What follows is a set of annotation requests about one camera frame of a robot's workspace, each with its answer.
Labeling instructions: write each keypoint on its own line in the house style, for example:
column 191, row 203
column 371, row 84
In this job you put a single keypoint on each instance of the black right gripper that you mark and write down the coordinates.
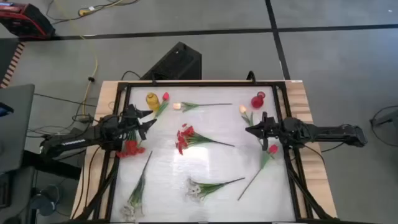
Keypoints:
column 274, row 129

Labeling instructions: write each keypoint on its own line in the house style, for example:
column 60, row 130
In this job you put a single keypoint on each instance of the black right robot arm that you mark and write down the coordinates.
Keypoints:
column 329, row 132

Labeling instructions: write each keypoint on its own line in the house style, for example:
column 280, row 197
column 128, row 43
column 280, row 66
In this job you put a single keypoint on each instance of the cream artificial tulip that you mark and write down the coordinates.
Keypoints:
column 176, row 106
column 242, row 109

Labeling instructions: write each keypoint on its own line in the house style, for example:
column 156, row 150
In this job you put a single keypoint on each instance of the white artificial flower bunch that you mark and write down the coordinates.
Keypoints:
column 208, row 187
column 137, row 191

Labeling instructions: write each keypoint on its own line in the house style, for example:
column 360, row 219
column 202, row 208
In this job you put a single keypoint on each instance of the yellow power plug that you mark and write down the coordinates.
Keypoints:
column 84, row 12

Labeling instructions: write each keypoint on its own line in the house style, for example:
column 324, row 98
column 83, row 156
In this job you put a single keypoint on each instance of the red and black tool case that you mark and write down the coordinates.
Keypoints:
column 21, row 21

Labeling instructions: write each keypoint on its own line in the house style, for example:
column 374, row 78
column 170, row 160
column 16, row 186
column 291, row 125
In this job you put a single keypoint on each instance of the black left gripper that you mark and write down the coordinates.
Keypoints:
column 132, row 119

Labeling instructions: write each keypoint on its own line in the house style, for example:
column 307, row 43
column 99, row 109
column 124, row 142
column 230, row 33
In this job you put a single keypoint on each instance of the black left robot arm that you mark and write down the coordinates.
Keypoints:
column 77, row 141

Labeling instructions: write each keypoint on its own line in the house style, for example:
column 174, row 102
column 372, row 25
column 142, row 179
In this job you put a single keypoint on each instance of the red glass vase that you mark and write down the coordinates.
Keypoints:
column 257, row 102

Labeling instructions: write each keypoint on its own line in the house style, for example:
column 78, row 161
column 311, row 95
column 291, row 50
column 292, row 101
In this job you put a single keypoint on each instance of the black speaker box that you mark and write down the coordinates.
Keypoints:
column 178, row 62

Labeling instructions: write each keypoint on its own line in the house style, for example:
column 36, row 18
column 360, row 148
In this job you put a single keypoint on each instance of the red artificial flower bunch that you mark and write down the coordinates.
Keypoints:
column 186, row 133
column 130, row 148

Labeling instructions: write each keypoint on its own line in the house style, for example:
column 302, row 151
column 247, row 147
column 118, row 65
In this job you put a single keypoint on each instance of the black table frame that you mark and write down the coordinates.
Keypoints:
column 202, row 84

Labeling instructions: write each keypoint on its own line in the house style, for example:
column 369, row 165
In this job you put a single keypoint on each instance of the black striped floor mat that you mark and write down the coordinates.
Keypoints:
column 6, row 53

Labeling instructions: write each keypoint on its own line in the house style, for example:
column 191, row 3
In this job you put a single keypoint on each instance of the red artificial tulip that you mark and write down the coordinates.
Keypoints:
column 165, row 96
column 273, row 149

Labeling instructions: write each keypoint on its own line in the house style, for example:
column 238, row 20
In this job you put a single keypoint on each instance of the grey equipment cart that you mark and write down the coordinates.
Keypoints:
column 15, row 124

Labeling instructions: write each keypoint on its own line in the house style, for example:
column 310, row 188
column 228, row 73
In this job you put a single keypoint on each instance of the grey stand leg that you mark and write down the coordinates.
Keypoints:
column 385, row 119

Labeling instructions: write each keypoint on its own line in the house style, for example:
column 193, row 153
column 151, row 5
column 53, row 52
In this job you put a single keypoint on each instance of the yellow glass vase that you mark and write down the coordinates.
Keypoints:
column 152, row 102

